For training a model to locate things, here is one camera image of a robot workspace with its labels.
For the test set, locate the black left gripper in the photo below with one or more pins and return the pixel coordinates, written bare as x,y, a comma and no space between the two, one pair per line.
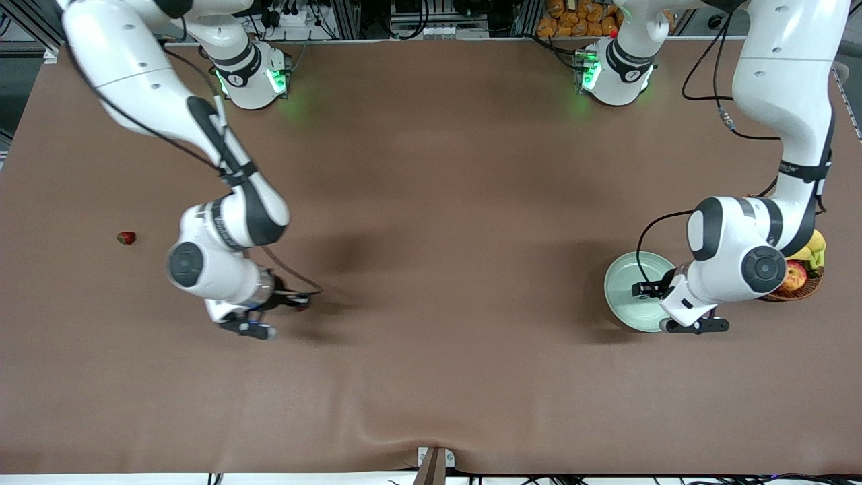
662,286

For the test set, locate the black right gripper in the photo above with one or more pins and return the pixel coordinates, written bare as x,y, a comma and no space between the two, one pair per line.
283,300

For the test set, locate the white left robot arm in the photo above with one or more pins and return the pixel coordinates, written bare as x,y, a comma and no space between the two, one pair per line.
781,74

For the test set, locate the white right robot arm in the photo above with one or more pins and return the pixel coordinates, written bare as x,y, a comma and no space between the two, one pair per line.
135,74

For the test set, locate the pale green round plate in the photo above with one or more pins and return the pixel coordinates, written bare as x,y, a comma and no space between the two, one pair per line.
623,303

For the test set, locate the red apple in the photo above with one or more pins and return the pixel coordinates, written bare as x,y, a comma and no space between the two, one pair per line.
794,276

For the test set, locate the large table cover mat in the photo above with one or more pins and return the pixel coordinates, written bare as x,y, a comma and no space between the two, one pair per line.
431,370

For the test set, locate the brown wicker basket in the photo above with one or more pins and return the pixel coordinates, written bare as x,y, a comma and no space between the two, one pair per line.
805,291

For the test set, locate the bag of orange bread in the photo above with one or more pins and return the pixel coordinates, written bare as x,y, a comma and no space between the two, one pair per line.
572,19

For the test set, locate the white power strip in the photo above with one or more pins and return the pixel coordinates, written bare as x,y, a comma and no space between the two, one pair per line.
289,18

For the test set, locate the white terminal block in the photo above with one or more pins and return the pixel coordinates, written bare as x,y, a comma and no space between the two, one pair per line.
448,31

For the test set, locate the metal table edge bracket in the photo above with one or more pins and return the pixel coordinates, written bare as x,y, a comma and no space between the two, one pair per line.
434,461

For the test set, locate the aluminium frame post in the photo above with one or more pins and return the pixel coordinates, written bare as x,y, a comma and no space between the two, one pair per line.
528,17
345,19

